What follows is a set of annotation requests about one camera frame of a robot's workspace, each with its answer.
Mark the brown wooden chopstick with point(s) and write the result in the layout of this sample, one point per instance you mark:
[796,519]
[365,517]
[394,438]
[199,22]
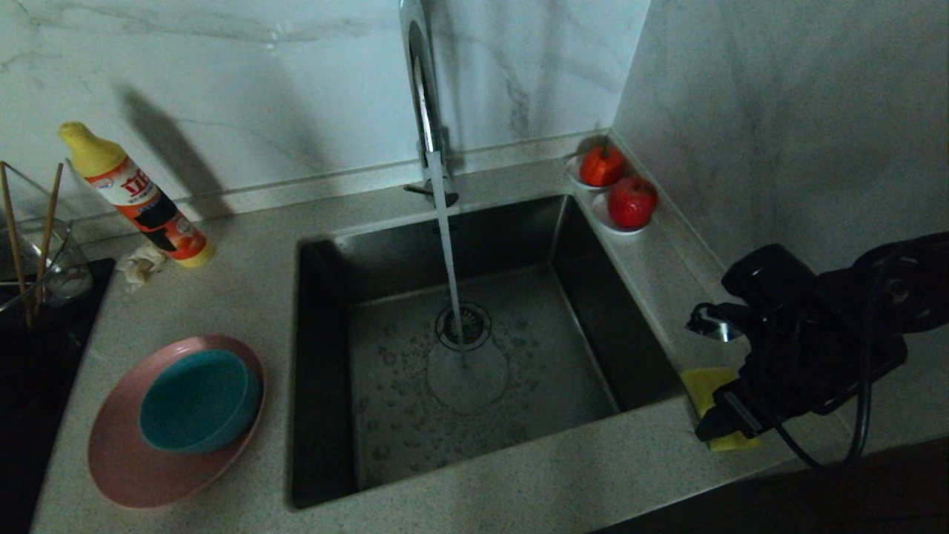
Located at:
[47,230]

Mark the teal bowl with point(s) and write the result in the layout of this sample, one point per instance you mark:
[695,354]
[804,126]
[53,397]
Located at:
[199,404]

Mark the crumpled white tissue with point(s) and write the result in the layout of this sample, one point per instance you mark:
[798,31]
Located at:
[141,268]

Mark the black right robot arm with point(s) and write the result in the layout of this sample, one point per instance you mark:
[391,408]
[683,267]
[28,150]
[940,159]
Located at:
[919,282]

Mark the red apple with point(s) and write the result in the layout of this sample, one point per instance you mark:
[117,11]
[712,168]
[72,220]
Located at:
[632,202]

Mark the orange-red tomato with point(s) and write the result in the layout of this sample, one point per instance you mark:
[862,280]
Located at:
[600,167]

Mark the clear glass pot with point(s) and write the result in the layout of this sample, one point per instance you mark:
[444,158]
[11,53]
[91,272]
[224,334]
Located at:
[70,278]

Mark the round metal drain strainer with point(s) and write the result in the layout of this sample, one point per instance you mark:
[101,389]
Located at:
[478,326]

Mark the pink plate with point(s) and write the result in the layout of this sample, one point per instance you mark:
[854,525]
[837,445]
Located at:
[148,478]

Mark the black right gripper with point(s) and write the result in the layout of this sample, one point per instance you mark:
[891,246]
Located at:
[801,348]

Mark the yellow-capped orange dish soap bottle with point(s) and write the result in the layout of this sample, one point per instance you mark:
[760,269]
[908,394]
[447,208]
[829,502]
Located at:
[144,211]

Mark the stainless steel sink basin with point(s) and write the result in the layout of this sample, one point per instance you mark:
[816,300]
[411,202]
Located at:
[519,400]

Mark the yellow sponge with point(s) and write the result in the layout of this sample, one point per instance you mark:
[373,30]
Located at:
[700,389]

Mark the chrome kitchen faucet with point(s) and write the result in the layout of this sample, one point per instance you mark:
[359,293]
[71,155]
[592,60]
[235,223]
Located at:
[426,89]

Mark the running water stream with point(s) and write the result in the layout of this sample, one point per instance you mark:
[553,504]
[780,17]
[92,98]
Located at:
[447,252]

